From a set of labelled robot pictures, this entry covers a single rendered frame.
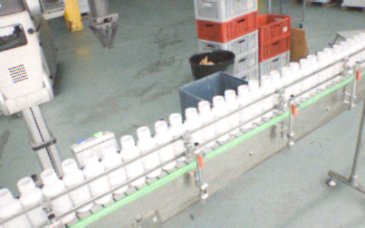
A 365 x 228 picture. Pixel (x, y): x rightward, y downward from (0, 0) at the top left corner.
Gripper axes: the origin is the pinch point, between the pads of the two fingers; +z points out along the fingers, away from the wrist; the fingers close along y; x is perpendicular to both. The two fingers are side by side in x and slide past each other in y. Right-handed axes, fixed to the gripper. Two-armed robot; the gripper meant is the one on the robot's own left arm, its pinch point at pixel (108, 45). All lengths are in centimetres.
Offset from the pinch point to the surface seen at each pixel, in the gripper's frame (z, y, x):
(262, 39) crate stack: 82, 174, -251
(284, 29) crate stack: 80, 176, -296
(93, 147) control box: 30.7, 0.3, 12.8
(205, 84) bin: 48, 48, -69
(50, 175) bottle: 26.9, -11.4, 28.8
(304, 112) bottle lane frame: 46, -17, -73
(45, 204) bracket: 30.3, -18.1, 32.8
